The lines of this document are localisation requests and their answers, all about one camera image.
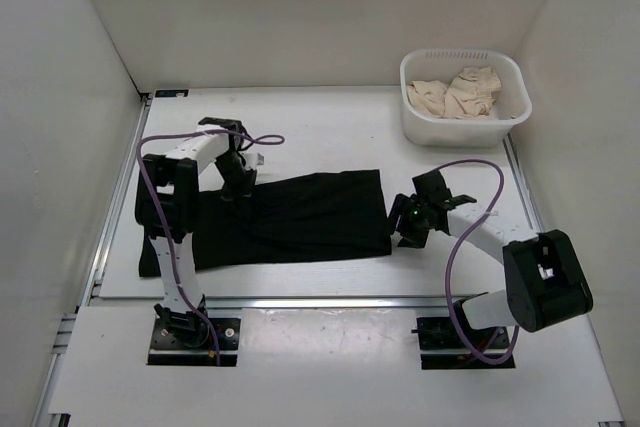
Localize beige trousers in basket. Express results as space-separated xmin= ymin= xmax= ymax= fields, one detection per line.
xmin=407 ymin=66 xmax=502 ymax=120

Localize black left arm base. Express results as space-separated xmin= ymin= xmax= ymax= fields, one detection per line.
xmin=147 ymin=304 xmax=241 ymax=367

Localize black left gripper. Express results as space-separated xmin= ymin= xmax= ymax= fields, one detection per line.
xmin=213 ymin=152 xmax=258 ymax=221

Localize black trousers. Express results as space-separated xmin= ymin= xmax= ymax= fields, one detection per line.
xmin=137 ymin=167 xmax=394 ymax=279

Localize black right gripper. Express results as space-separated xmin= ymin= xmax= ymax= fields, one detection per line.
xmin=378 ymin=193 xmax=430 ymax=249

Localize white plastic basket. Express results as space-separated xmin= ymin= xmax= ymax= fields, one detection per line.
xmin=400 ymin=49 xmax=532 ymax=148

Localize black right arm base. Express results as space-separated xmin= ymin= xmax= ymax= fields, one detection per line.
xmin=411 ymin=317 xmax=516 ymax=371

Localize aluminium frame rail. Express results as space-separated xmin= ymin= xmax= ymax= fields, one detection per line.
xmin=30 ymin=92 xmax=154 ymax=426

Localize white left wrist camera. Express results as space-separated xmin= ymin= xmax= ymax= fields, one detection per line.
xmin=241 ymin=152 xmax=264 ymax=171

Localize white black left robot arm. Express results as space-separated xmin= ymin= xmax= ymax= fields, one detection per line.
xmin=134 ymin=117 xmax=262 ymax=352

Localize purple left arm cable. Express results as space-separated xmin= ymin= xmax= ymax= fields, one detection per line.
xmin=135 ymin=130 xmax=286 ymax=363

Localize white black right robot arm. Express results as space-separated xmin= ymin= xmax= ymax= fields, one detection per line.
xmin=388 ymin=170 xmax=594 ymax=347

